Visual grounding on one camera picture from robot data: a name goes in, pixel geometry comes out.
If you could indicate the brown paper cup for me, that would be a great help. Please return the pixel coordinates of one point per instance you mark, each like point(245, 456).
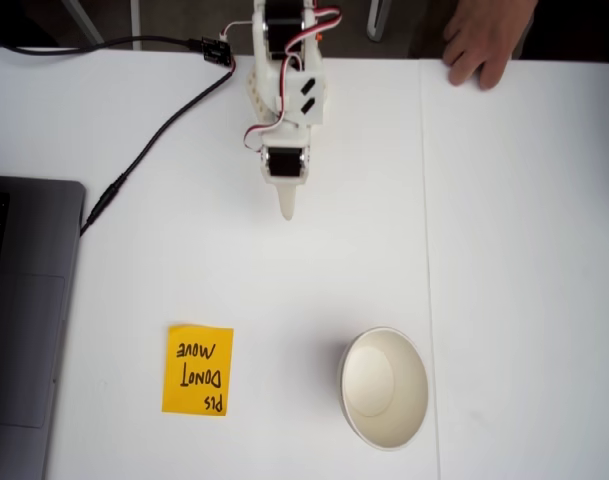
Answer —
point(384, 390)

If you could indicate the person's hand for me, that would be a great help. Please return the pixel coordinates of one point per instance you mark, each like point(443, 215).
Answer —
point(489, 30)

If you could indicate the black controller board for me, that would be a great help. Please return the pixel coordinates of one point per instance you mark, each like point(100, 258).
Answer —
point(217, 50)

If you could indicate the white metal leg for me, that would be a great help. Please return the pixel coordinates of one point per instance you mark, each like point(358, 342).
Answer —
point(376, 27)

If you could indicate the yellow handwritten sticky note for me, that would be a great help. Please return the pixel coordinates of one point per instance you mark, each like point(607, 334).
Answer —
point(199, 370)

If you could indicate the grey metal leg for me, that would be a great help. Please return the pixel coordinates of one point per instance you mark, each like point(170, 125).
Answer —
point(136, 20)
point(84, 22)

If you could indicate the dark grey laptop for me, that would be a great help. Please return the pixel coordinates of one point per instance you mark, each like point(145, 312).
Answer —
point(34, 300)

